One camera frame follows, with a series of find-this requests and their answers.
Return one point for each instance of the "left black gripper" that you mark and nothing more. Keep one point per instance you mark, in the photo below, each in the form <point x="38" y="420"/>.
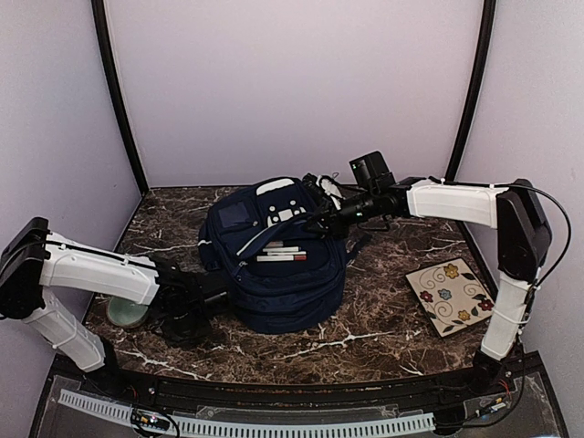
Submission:
<point x="204" y="329"/>

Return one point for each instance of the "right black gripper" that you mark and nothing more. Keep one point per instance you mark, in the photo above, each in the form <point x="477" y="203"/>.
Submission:
<point x="334" y="225"/>

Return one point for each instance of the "blue capped white marker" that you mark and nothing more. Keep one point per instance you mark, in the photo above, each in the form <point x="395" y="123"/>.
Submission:
<point x="282" y="250"/>

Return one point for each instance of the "navy blue backpack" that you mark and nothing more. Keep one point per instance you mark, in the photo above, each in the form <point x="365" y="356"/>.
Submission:
<point x="275" y="297"/>

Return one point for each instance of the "red capped white marker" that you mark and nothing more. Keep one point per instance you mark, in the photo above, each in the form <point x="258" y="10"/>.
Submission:
<point x="281" y="258"/>

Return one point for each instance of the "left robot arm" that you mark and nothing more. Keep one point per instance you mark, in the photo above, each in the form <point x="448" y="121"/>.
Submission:
<point x="38" y="259"/>

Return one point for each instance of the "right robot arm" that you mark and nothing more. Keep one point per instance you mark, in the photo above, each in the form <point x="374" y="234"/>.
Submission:
<point x="513" y="210"/>

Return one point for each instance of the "small green circuit board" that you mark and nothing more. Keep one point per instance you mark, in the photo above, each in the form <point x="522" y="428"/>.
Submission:
<point x="148" y="419"/>

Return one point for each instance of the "floral square ceramic plate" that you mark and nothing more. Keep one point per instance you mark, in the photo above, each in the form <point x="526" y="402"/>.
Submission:
<point x="452" y="296"/>

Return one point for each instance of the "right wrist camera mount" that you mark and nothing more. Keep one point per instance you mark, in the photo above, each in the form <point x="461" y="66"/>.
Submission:
<point x="323" y="190"/>

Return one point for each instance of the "white slotted cable duct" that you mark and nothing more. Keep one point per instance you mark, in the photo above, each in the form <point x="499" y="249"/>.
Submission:
<point x="227" y="422"/>

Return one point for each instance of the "black front rail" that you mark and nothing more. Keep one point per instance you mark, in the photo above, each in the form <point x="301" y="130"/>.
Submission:
<point x="441" y="389"/>

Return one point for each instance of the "right black frame post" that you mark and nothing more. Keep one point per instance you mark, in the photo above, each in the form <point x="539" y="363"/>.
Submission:
<point x="474" y="88"/>

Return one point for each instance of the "black frame post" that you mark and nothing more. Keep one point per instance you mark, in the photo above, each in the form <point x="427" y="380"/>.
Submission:
<point x="474" y="88"/>
<point x="115" y="94"/>

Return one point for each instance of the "left black frame post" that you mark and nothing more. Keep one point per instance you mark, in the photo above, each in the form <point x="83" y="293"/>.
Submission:
<point x="115" y="94"/>

